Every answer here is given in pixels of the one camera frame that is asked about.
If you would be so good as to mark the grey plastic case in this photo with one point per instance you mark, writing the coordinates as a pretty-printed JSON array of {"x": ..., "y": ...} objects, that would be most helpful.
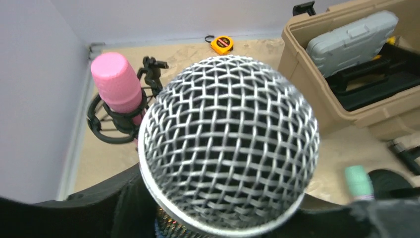
[{"x": 352, "y": 44}]

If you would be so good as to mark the black tray in case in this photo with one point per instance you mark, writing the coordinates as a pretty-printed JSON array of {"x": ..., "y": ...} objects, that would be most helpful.
[{"x": 395, "y": 71}]

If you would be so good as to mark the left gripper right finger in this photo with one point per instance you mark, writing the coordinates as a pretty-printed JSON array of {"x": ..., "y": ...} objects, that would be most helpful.
[{"x": 394, "y": 213}]

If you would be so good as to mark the black tripod shock mount stand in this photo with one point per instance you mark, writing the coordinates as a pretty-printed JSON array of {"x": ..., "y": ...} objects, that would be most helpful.
[{"x": 115, "y": 113}]

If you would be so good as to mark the tan plastic tool case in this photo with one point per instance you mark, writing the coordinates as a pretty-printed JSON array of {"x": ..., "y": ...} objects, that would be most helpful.
[{"x": 387, "y": 119}]

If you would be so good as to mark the glitter silver microphone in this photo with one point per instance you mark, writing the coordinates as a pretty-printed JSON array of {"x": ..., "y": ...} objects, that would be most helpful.
[{"x": 229, "y": 147}]

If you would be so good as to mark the teal microphone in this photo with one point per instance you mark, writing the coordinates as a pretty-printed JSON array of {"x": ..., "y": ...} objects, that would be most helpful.
[{"x": 358, "y": 183}]

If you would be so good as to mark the yellow tape measure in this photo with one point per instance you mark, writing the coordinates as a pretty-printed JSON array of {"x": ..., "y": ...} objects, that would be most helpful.
[{"x": 222, "y": 45}]

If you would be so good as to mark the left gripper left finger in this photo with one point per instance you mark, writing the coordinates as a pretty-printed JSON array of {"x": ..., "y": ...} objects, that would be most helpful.
[{"x": 118, "y": 207}]

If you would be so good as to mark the pink microphone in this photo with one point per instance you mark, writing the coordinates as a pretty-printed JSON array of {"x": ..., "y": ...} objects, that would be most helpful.
[{"x": 117, "y": 82}]

